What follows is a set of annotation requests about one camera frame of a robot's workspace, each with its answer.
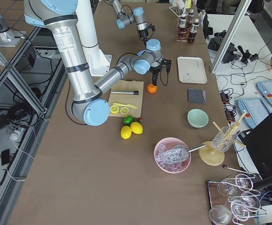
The steel muddler black tip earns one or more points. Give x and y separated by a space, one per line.
135 92

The cream rabbit tray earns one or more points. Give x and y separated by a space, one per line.
191 70

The pink bowl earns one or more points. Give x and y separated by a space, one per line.
165 145

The cup rack with cups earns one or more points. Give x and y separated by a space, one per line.
180 7

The lemon slice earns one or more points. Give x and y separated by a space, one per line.
114 109
124 110

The yellow lemon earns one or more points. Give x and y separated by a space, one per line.
136 128
126 132

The grey folded cloth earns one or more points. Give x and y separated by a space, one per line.
196 95

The clear ice cubes pile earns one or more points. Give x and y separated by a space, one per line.
167 157

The green lime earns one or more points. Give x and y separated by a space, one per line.
128 120

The tea bottle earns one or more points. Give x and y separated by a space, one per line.
190 17
182 25
193 31

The clear glass mug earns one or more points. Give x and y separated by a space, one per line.
223 141

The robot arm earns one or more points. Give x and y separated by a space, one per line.
137 16
71 23

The wooden glass stand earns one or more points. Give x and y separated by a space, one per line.
214 157

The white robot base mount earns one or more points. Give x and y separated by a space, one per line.
98 61

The mint green bowl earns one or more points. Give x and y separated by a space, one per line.
197 118

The wine glass rack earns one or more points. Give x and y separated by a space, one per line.
243 201

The orange fruit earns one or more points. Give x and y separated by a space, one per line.
151 88

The metal ice scoop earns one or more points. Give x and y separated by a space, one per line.
182 153

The copper wire bottle rack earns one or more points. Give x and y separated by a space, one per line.
185 38

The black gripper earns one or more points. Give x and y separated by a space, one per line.
142 33
154 70

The yellow plastic knife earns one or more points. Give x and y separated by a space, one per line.
125 105

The wooden cutting board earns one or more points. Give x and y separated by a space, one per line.
125 99

